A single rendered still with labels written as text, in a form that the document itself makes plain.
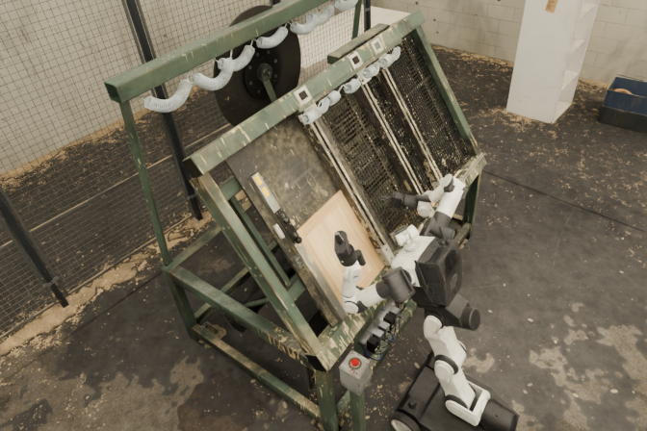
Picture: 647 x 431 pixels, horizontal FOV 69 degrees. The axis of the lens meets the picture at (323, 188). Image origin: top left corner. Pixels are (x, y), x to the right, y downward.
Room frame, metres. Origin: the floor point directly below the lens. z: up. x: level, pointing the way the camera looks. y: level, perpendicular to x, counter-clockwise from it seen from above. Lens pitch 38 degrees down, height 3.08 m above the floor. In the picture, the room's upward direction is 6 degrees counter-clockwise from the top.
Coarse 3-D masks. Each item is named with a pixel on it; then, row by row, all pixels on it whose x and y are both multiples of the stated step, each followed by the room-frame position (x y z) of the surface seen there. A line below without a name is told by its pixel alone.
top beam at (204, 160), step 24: (408, 24) 3.30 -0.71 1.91; (360, 48) 2.86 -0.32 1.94; (384, 48) 3.00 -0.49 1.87; (336, 72) 2.62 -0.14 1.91; (288, 96) 2.30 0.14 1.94; (312, 96) 2.40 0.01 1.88; (264, 120) 2.12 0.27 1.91; (216, 144) 1.89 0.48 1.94; (240, 144) 1.96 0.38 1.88; (192, 168) 1.80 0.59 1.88
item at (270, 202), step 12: (252, 180) 1.93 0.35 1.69; (264, 204) 1.90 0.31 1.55; (276, 204) 1.90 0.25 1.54; (276, 216) 1.85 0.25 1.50; (288, 240) 1.81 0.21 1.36; (300, 252) 1.77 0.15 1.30; (312, 264) 1.76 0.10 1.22; (312, 276) 1.72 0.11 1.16; (324, 288) 1.70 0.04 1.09; (336, 300) 1.68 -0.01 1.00; (336, 312) 1.63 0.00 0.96
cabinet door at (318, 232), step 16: (336, 192) 2.17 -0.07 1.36; (320, 208) 2.04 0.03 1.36; (336, 208) 2.09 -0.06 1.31; (304, 224) 1.92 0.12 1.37; (320, 224) 1.97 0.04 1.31; (336, 224) 2.02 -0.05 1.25; (352, 224) 2.07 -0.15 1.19; (304, 240) 1.85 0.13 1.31; (320, 240) 1.90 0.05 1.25; (352, 240) 2.01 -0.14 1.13; (368, 240) 2.06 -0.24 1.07; (320, 256) 1.83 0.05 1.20; (336, 256) 1.88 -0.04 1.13; (368, 256) 1.99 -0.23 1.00; (336, 272) 1.81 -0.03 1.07; (368, 272) 1.91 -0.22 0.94; (336, 288) 1.75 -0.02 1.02
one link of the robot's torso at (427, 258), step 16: (416, 240) 1.75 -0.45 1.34; (432, 240) 1.70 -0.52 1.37; (448, 240) 1.64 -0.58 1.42; (400, 256) 1.65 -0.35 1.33; (416, 256) 1.61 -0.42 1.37; (432, 256) 1.57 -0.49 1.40; (448, 256) 1.55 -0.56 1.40; (416, 272) 1.53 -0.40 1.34; (432, 272) 1.50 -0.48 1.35; (448, 272) 1.50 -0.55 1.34; (416, 288) 1.53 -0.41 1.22; (432, 288) 1.50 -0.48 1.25; (448, 288) 1.48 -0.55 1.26; (432, 304) 1.49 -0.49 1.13; (448, 304) 1.46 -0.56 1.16
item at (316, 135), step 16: (304, 112) 2.29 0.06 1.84; (320, 112) 2.27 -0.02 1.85; (304, 128) 2.33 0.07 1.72; (320, 128) 2.32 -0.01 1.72; (320, 144) 2.27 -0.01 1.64; (336, 160) 2.25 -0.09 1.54; (336, 176) 2.20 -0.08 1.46; (352, 192) 2.18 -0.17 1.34; (352, 208) 2.14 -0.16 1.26; (368, 224) 2.07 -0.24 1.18; (384, 240) 2.06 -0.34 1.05; (384, 256) 2.00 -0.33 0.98
